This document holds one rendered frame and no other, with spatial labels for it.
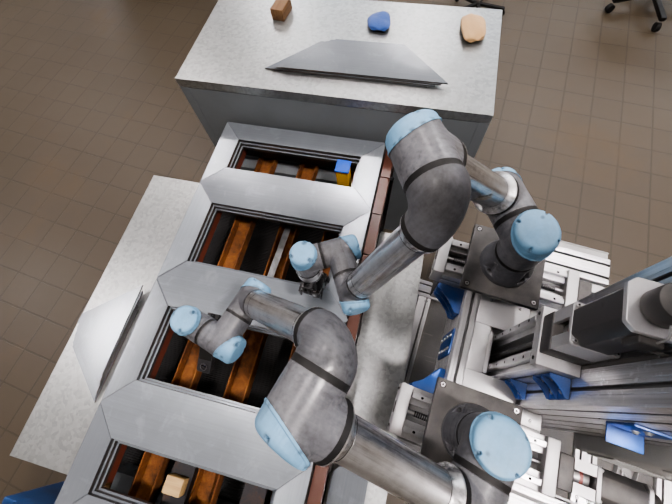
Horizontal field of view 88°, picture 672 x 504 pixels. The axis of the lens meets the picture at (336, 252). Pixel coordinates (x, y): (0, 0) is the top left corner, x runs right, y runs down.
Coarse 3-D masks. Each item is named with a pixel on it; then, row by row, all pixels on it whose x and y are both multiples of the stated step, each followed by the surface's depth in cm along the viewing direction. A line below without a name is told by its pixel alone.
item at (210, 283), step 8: (208, 272) 132; (216, 272) 132; (224, 272) 132; (208, 280) 131; (216, 280) 130; (200, 288) 130; (208, 288) 129; (216, 288) 129; (200, 296) 128; (208, 296) 128; (192, 304) 127; (200, 304) 127; (208, 304) 127
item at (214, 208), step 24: (240, 144) 158; (264, 144) 156; (264, 216) 143; (288, 216) 139; (168, 312) 129; (168, 384) 120; (240, 408) 113; (168, 456) 110; (96, 480) 109; (240, 480) 107
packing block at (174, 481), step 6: (168, 474) 111; (174, 474) 112; (168, 480) 110; (174, 480) 110; (180, 480) 110; (186, 480) 111; (168, 486) 109; (174, 486) 109; (180, 486) 109; (186, 486) 112; (162, 492) 109; (168, 492) 109; (174, 492) 109; (180, 492) 109
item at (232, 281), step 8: (232, 272) 131; (240, 272) 131; (224, 280) 130; (232, 280) 130; (240, 280) 130; (224, 288) 129; (232, 288) 129; (216, 296) 128; (224, 296) 128; (232, 296) 127; (216, 304) 127; (224, 304) 127; (216, 312) 126
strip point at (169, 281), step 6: (186, 264) 134; (174, 270) 133; (180, 270) 133; (162, 276) 133; (168, 276) 133; (174, 276) 132; (180, 276) 132; (162, 282) 132; (168, 282) 132; (174, 282) 131; (162, 288) 131; (168, 288) 131; (174, 288) 130; (168, 294) 130; (168, 300) 129
